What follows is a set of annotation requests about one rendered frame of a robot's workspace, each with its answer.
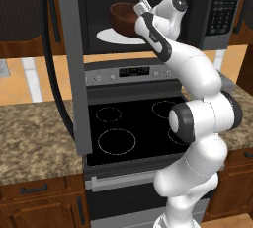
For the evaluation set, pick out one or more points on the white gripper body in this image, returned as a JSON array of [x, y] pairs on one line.
[[142, 7]]

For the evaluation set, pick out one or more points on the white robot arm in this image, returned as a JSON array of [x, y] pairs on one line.
[[201, 116]]

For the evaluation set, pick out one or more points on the brown wooden bowl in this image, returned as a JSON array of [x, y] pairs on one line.
[[121, 18]]

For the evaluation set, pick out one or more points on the white microwave turntable plate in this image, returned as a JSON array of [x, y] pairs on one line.
[[108, 37]]

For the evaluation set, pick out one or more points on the grey black microwave oven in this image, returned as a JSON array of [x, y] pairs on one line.
[[197, 11]]

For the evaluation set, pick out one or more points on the grey microwave door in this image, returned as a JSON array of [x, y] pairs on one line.
[[74, 67]]

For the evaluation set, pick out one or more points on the steel oven door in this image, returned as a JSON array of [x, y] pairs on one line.
[[125, 202]]

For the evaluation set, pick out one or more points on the brown wooden base cupboard door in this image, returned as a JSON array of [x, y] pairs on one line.
[[42, 213], [234, 195]]

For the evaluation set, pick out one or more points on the small steel stove knob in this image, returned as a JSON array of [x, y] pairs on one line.
[[168, 72], [112, 77], [98, 78], [156, 73]]

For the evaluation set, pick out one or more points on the black steel stove with hob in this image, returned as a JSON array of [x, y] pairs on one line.
[[131, 123]]

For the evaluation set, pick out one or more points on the brown wooden drawer front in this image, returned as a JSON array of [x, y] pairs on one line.
[[237, 160], [59, 187]]

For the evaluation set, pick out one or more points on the dark wooden wall cupboard door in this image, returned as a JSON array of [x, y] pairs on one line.
[[246, 11], [23, 15]]

